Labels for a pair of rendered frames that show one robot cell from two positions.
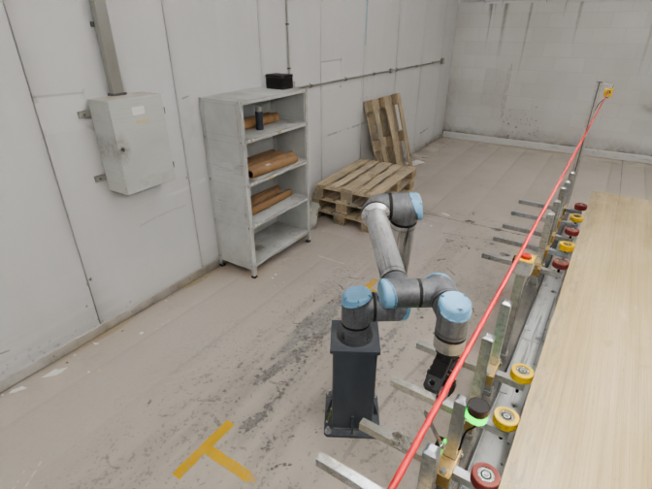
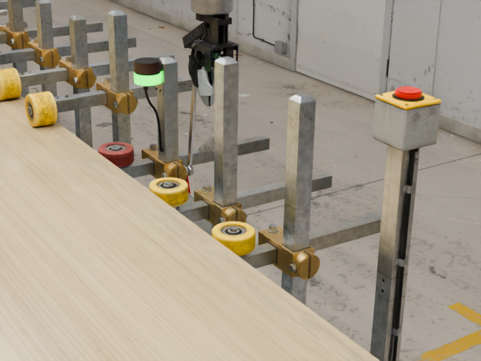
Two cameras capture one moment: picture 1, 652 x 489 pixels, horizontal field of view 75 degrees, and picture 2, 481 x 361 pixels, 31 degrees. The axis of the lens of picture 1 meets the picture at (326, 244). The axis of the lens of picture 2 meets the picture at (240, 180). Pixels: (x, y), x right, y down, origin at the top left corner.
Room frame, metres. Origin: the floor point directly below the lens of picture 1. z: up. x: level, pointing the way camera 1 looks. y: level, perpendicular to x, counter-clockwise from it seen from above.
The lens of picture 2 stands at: (1.79, -2.06, 1.60)
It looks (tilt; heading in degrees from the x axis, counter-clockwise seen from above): 22 degrees down; 114
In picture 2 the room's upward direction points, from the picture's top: 1 degrees clockwise
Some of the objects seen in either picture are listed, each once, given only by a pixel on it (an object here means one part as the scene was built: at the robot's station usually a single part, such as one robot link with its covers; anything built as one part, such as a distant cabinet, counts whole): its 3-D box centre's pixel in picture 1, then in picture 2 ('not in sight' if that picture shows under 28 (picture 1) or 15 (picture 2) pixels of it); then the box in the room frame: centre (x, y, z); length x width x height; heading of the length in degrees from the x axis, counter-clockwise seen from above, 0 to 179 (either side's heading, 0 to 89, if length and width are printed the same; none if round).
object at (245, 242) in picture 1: (262, 179); not in sight; (3.81, 0.59, 0.78); 0.90 x 0.45 x 1.55; 147
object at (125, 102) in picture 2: not in sight; (116, 97); (0.66, -0.24, 0.95); 0.14 x 0.06 x 0.05; 146
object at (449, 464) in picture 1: (448, 464); (162, 166); (0.86, -0.38, 0.85); 0.14 x 0.06 x 0.05; 146
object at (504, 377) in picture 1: (467, 364); (318, 240); (1.32, -0.58, 0.84); 0.44 x 0.03 x 0.04; 56
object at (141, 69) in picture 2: (478, 407); (147, 66); (0.86, -0.43, 1.10); 0.06 x 0.06 x 0.02
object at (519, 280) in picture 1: (510, 315); (393, 273); (1.52, -0.81, 0.93); 0.05 x 0.05 x 0.45; 56
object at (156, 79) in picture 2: (476, 414); (147, 76); (0.86, -0.43, 1.07); 0.06 x 0.06 x 0.02
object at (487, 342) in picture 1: (476, 389); (225, 172); (1.09, -0.53, 0.93); 0.04 x 0.04 x 0.48; 56
